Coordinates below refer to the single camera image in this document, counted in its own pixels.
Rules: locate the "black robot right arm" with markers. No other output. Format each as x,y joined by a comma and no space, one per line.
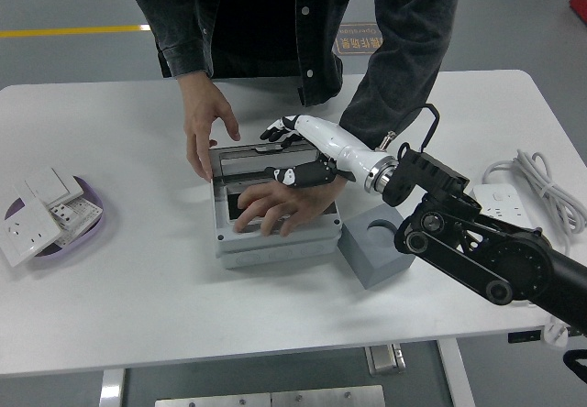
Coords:
481,251

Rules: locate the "white wall switch panel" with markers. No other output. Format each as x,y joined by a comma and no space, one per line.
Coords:
46,187

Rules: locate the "metal base plate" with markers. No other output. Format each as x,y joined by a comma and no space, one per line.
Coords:
270,398

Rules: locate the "white power plug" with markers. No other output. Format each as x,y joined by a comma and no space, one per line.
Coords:
555,335

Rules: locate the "white wall socket panel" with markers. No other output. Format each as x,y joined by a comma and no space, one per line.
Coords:
27,235

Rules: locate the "black table control panel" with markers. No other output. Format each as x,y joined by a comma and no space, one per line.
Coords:
524,337

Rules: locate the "grey electrical box with lid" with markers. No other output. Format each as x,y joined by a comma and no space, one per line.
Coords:
275,251

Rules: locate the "grey under-table bracket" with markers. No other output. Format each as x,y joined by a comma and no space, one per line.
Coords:
385,359

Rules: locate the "person's right hand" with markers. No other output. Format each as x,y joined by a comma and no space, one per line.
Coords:
204,109

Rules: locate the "white power strip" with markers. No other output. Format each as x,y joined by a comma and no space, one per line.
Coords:
497,198

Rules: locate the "white table leg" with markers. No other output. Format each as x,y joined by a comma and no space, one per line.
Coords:
111,388
456,375

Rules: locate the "person's right forearm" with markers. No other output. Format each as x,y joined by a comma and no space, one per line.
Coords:
183,49

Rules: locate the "person's left forearm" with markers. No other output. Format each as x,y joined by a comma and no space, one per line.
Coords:
394,91

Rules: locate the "grey cube with round hole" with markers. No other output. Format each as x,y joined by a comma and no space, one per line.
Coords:
367,260

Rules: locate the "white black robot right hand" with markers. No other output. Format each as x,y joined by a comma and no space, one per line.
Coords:
335,143

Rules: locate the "small white socket module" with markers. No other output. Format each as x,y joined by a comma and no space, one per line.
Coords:
63,213

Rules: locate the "white perforated socket insert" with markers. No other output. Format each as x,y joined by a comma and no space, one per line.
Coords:
85,214

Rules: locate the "yellow floor tape line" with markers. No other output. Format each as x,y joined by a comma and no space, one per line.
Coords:
69,31

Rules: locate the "purple tray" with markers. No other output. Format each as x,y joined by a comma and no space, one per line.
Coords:
91,238

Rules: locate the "brown floor sign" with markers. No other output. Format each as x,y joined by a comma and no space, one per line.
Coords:
353,42

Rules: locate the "person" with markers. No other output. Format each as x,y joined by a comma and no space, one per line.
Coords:
261,26

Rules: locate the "person's left hand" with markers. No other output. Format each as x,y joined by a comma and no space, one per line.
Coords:
289,205

